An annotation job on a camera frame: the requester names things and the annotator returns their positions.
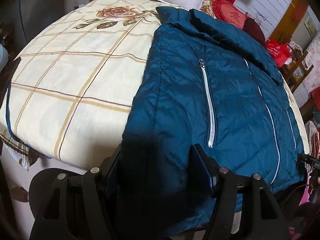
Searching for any teal quilted down jacket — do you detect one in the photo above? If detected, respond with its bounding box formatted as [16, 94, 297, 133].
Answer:
[108, 7, 304, 238]

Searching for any wooden shelf rack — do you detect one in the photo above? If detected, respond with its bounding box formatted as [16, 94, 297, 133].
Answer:
[280, 46, 313, 93]

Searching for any cream floral plaid bedspread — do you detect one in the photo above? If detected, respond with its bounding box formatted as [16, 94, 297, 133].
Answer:
[1, 0, 310, 169]

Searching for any red shopping bag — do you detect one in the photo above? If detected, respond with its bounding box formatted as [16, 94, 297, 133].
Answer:
[265, 38, 291, 68]

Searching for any dark red velvet cushion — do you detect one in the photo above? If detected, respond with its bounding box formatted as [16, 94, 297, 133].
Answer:
[242, 17, 265, 47]

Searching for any red heart-shaped cushion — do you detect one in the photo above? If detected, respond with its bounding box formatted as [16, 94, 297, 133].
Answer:
[212, 0, 247, 29]

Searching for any grey refrigerator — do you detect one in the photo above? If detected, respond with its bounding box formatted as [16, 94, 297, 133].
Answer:
[1, 0, 89, 56]

